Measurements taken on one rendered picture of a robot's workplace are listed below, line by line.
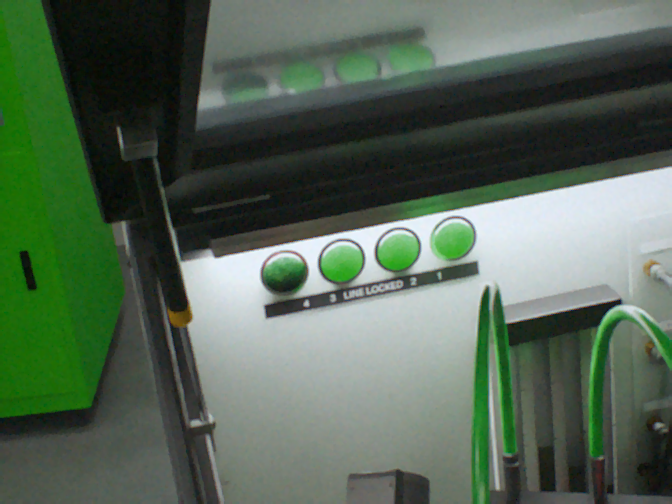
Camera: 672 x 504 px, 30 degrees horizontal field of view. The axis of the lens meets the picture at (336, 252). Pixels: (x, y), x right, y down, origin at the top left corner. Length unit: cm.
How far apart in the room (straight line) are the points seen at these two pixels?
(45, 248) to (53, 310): 19
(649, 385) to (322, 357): 39
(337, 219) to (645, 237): 35
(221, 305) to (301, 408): 15
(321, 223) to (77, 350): 253
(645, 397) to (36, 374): 255
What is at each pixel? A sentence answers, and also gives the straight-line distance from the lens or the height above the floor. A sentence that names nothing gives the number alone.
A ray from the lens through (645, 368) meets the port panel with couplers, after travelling 147.
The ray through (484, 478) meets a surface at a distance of 98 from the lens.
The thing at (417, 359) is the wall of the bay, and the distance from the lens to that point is 136.
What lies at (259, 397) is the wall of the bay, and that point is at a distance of 134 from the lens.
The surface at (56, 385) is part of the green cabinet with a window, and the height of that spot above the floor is 17.
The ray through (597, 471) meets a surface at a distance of 135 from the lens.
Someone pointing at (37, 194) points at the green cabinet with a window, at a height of 76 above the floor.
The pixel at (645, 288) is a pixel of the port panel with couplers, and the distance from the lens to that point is 142.
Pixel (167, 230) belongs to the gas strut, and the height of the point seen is 155.
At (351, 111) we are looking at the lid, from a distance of 105.
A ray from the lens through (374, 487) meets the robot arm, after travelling 88.
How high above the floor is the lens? 190
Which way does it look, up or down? 24 degrees down
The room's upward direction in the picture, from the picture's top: 7 degrees counter-clockwise
